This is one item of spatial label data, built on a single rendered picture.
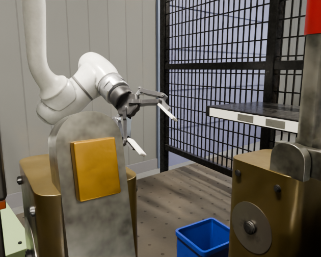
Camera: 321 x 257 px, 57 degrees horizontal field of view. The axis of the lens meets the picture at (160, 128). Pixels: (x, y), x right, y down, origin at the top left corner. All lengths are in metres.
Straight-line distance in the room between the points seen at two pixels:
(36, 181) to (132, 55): 2.96
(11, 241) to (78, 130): 0.64
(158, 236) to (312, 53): 0.66
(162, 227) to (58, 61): 2.10
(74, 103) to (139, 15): 2.30
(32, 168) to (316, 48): 0.22
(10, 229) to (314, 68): 0.74
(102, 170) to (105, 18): 2.85
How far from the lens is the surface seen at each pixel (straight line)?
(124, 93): 0.92
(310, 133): 0.26
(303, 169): 0.24
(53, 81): 0.97
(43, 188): 0.17
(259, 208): 0.28
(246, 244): 0.30
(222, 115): 0.80
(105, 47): 2.95
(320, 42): 0.25
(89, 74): 0.99
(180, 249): 0.69
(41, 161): 0.22
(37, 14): 0.91
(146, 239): 0.82
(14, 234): 0.81
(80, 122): 0.16
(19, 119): 2.67
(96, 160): 0.15
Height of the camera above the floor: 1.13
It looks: 11 degrees down
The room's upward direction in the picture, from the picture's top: straight up
